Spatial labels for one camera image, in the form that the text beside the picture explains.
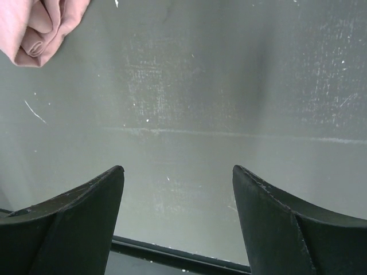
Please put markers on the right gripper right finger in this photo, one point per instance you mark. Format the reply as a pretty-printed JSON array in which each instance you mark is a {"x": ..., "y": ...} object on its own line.
[{"x": 284, "y": 234}]

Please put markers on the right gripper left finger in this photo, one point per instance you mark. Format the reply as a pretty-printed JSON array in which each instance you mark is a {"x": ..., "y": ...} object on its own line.
[{"x": 67, "y": 234}]

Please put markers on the pink printed t shirt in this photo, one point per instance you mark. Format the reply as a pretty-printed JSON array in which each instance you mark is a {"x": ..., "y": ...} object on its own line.
[{"x": 33, "y": 31}]

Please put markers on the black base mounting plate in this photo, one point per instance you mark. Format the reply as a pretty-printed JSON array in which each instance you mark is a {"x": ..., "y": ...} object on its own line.
[{"x": 128, "y": 256}]

